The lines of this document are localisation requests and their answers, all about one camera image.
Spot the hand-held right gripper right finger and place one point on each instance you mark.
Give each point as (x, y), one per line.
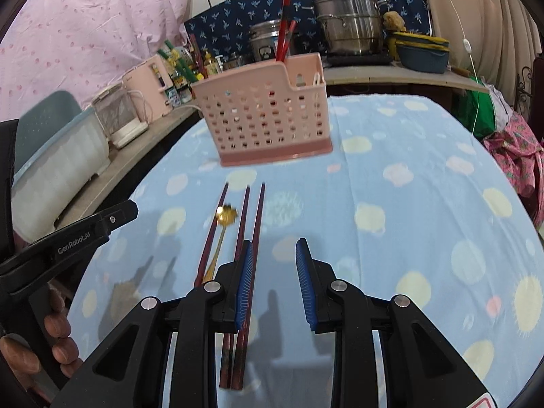
(304, 289)

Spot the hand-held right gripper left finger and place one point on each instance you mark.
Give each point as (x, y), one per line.
(245, 289)

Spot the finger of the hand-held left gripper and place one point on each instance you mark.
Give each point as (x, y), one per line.
(123, 212)

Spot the dark red chopstick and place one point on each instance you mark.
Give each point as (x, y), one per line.
(258, 216)
(212, 233)
(242, 216)
(196, 57)

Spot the gold flower spoon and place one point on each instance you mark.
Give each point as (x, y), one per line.
(226, 216)

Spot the pink perforated utensil basket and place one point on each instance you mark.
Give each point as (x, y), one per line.
(263, 114)

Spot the bright red chopstick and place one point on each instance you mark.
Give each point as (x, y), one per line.
(289, 40)
(283, 21)

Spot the person's left hand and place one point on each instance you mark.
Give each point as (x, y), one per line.
(59, 318)

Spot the white and blue dish drainer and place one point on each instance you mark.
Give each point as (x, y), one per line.
(55, 170)

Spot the glass kettle with white base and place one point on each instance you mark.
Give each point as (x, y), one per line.
(119, 114)

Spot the pink kitchen appliance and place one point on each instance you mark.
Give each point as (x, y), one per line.
(146, 89)

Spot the light blue dotted tablecloth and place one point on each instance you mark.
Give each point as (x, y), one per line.
(382, 187)

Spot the small seasoning bottle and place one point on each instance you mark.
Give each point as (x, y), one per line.
(180, 91)

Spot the yellow label bottle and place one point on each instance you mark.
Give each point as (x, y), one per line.
(211, 66)

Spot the pink dotted cloth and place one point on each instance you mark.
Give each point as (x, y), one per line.
(85, 21)

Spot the silver rice cooker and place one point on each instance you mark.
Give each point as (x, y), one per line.
(261, 42)

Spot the navy floral cloth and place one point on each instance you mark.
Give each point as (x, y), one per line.
(238, 12)

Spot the black induction cooktop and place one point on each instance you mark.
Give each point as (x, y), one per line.
(361, 60)

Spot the green bag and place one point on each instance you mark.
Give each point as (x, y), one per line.
(471, 110)

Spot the blue basin with yellow rim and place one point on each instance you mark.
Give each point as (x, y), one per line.
(420, 57)

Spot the pink floral cloth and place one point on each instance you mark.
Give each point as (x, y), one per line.
(522, 148)

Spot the stainless steel steamer pot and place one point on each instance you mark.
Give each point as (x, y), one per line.
(348, 21)

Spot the brown sponge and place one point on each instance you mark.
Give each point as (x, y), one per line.
(393, 20)

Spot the dark metal chair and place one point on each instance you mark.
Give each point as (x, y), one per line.
(529, 89)

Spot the beige curtain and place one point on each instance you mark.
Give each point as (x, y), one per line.
(501, 17)

